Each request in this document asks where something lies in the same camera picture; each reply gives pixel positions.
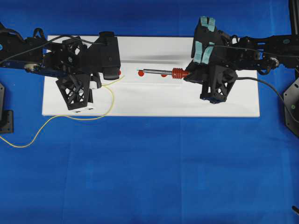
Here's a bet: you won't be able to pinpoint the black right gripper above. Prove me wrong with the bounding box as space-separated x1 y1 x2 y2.
183 16 238 104

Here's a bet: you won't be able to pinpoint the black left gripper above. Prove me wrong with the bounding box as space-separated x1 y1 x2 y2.
45 39 103 110

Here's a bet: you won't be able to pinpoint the yellow solder wire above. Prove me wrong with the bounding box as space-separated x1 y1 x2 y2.
0 74 126 148

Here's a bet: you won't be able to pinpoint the red handled soldering iron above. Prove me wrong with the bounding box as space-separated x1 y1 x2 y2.
138 68 190 79

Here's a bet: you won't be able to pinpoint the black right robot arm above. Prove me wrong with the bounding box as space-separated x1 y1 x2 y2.
184 16 299 104

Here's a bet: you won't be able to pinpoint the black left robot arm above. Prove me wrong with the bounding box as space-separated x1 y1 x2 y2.
0 25 102 110

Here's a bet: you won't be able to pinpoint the large white base board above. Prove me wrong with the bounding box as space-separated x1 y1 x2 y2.
42 36 260 117

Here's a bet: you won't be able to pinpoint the small white raised plate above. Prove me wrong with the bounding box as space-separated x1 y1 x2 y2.
120 60 189 85

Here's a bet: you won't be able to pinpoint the black object at bottom right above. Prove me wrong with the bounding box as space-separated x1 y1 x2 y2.
292 205 299 215

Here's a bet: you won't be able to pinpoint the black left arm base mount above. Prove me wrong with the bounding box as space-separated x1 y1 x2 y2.
0 84 14 134

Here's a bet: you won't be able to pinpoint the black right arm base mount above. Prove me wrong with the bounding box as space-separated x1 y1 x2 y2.
283 67 299 137

